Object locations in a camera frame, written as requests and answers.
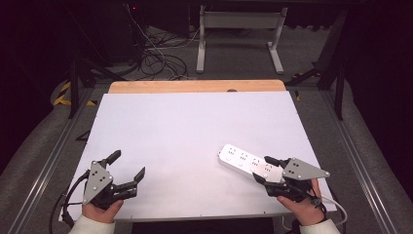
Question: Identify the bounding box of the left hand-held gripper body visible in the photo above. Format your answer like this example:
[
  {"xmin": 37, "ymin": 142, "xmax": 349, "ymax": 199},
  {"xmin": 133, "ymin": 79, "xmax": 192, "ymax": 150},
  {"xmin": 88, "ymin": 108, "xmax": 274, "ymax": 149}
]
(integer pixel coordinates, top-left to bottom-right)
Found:
[{"xmin": 81, "ymin": 159, "xmax": 126, "ymax": 211}]

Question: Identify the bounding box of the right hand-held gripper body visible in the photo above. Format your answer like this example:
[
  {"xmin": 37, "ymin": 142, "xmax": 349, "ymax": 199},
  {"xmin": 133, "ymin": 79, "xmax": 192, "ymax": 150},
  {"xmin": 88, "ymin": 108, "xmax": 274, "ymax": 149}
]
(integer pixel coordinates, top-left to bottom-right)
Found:
[{"xmin": 265, "ymin": 157, "xmax": 331, "ymax": 204}]

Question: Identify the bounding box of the white power strip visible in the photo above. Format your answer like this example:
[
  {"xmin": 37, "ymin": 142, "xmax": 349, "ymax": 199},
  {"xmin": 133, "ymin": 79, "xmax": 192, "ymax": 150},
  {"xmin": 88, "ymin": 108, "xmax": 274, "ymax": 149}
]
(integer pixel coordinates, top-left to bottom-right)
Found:
[{"xmin": 217, "ymin": 143, "xmax": 287, "ymax": 184}]

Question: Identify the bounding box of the person's left hand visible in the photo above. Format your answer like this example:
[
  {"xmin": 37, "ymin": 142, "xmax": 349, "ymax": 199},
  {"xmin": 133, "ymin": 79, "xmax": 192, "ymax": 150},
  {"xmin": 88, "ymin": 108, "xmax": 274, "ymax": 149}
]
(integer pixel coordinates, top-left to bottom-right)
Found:
[{"xmin": 81, "ymin": 198, "xmax": 125, "ymax": 224}]

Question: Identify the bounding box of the person's right hand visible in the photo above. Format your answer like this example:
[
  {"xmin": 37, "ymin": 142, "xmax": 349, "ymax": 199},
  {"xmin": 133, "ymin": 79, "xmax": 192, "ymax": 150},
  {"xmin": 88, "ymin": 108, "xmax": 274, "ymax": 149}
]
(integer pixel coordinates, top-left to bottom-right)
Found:
[{"xmin": 277, "ymin": 177, "xmax": 324, "ymax": 227}]

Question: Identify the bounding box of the white table board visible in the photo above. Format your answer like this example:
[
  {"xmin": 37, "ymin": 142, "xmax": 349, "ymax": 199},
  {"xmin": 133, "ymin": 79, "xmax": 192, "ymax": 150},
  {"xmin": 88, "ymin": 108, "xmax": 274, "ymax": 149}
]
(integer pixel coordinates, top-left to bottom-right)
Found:
[{"xmin": 57, "ymin": 91, "xmax": 339, "ymax": 222}]

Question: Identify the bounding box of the yellow black hazard tape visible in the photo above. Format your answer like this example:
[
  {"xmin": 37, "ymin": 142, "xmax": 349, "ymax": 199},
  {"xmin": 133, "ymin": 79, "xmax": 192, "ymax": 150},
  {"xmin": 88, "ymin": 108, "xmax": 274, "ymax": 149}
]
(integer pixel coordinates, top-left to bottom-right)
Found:
[{"xmin": 53, "ymin": 81, "xmax": 97, "ymax": 107}]

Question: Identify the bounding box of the black metal stand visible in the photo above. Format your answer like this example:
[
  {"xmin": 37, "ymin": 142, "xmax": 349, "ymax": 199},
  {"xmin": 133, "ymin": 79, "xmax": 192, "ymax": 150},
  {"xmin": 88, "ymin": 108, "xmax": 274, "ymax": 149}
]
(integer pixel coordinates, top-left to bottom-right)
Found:
[
  {"xmin": 67, "ymin": 57, "xmax": 130, "ymax": 120},
  {"xmin": 284, "ymin": 8, "xmax": 349, "ymax": 121}
]

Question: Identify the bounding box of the wooden table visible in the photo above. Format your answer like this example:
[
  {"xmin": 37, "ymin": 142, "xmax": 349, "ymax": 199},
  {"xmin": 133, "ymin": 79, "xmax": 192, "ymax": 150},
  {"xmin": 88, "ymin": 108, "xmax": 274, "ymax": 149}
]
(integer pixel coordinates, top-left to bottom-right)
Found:
[{"xmin": 107, "ymin": 79, "xmax": 287, "ymax": 95}]

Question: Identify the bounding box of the small black triangular bracket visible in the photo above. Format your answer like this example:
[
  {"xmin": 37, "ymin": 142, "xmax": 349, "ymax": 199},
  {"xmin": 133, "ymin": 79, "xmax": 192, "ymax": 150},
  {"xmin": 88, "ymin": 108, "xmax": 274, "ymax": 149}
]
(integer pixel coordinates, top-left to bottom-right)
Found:
[{"xmin": 75, "ymin": 130, "xmax": 92, "ymax": 142}]

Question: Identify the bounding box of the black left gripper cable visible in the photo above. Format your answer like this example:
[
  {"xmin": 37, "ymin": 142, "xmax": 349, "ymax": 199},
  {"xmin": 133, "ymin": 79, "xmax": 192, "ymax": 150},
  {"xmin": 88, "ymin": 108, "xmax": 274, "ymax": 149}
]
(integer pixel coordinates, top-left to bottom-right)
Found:
[{"xmin": 48, "ymin": 169, "xmax": 91, "ymax": 234}]

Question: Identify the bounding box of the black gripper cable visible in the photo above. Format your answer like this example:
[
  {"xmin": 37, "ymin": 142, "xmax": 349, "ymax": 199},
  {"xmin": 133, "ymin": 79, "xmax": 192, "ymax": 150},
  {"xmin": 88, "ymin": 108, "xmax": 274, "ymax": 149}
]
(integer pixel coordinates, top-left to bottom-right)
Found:
[
  {"xmin": 293, "ymin": 186, "xmax": 328, "ymax": 228},
  {"xmin": 48, "ymin": 169, "xmax": 91, "ymax": 234}
]

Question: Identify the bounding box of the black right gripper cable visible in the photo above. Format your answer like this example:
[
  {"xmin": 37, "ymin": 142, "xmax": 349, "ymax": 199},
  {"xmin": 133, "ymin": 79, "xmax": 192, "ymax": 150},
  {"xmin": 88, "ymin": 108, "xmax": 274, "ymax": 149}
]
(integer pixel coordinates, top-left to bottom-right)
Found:
[{"xmin": 293, "ymin": 186, "xmax": 328, "ymax": 228}]

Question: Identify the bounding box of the aluminium floor rail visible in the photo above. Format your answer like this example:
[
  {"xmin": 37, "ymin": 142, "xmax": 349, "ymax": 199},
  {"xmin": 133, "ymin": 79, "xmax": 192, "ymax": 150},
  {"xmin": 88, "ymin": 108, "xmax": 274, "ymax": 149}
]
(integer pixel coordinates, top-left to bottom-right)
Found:
[
  {"xmin": 319, "ymin": 89, "xmax": 398, "ymax": 234},
  {"xmin": 6, "ymin": 87, "xmax": 96, "ymax": 234}
]

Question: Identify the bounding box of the white power strip cable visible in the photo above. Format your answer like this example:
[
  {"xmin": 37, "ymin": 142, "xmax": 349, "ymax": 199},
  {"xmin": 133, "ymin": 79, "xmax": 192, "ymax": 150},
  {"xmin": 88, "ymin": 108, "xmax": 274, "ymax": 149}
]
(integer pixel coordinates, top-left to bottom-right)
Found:
[{"xmin": 281, "ymin": 194, "xmax": 349, "ymax": 233}]

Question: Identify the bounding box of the tangle of black floor cables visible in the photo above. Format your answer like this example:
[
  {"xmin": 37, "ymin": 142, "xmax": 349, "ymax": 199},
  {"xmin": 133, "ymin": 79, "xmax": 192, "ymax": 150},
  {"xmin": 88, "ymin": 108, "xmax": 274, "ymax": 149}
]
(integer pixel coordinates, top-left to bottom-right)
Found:
[{"xmin": 137, "ymin": 27, "xmax": 203, "ymax": 82}]

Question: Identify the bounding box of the thin white floor cable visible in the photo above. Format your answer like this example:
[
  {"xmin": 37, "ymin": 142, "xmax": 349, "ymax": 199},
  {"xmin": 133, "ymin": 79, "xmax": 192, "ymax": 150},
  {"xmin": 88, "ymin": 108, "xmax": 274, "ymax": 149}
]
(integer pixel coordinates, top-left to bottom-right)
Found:
[{"xmin": 125, "ymin": 3, "xmax": 203, "ymax": 81}]

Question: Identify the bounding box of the white metal stand frame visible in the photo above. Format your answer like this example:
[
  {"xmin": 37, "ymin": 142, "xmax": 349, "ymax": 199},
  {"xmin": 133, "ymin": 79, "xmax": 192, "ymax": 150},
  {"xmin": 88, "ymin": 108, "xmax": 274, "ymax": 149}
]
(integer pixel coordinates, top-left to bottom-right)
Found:
[{"xmin": 196, "ymin": 4, "xmax": 289, "ymax": 75}]

